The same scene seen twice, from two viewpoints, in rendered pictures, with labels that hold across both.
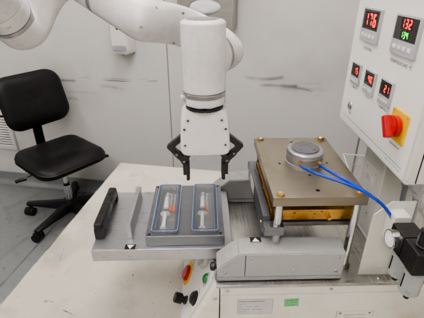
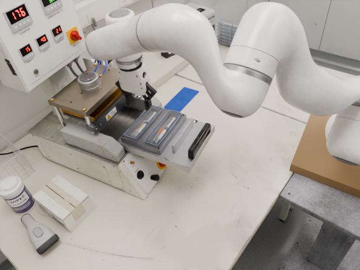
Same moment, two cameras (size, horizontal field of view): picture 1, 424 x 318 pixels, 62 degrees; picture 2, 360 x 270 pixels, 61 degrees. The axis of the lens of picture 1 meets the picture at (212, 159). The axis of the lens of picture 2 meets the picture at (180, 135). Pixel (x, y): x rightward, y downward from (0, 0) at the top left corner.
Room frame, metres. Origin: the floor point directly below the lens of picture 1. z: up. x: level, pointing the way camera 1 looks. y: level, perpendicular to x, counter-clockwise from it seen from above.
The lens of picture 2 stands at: (1.32, 0.60, 1.74)
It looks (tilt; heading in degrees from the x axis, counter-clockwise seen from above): 44 degrees down; 214
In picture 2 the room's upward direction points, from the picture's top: 7 degrees counter-clockwise
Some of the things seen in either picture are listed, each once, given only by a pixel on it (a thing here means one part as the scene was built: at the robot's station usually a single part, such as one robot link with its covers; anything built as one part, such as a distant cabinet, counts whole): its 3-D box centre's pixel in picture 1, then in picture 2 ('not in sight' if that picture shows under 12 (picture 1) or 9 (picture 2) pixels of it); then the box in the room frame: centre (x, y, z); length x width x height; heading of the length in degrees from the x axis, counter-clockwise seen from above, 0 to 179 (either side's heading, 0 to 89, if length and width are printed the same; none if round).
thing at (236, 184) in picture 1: (259, 186); (92, 141); (0.82, -0.13, 0.96); 0.25 x 0.05 x 0.07; 92
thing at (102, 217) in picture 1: (106, 211); (200, 140); (0.67, 0.24, 0.99); 0.15 x 0.02 x 0.04; 2
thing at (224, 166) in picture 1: (228, 163); (125, 95); (0.68, -0.04, 1.11); 0.03 x 0.03 x 0.07; 2
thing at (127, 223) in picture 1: (166, 216); (165, 133); (0.68, 0.11, 0.97); 0.30 x 0.22 x 0.08; 92
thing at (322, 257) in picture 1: (274, 259); (135, 99); (0.55, -0.13, 0.96); 0.26 x 0.05 x 0.07; 92
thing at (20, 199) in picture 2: not in sight; (16, 195); (1.08, -0.34, 0.82); 0.09 x 0.09 x 0.15
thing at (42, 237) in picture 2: not in sight; (34, 230); (1.14, -0.19, 0.79); 0.20 x 0.08 x 0.08; 80
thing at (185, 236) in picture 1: (187, 212); (154, 127); (0.68, 0.06, 0.98); 0.20 x 0.17 x 0.03; 2
